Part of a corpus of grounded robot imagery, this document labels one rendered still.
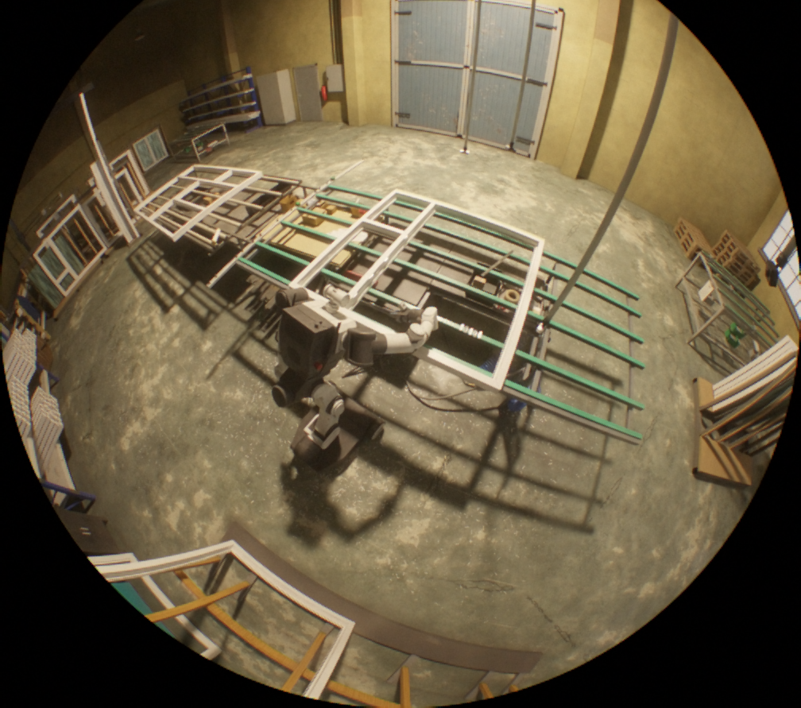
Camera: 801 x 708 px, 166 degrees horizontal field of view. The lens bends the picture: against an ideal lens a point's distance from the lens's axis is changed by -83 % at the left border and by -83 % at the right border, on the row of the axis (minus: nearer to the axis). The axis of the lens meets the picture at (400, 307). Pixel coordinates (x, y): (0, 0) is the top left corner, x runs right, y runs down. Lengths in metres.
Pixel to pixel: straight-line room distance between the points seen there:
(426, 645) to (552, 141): 8.47
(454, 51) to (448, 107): 1.58
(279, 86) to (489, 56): 6.62
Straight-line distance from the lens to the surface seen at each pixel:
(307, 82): 10.29
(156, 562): 2.07
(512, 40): 7.29
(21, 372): 4.83
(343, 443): 2.16
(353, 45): 8.52
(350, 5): 8.66
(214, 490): 2.80
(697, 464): 4.06
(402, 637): 2.59
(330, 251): 2.11
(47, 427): 4.52
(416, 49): 7.94
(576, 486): 2.73
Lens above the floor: 2.27
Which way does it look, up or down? 53 degrees down
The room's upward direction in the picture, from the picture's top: straight up
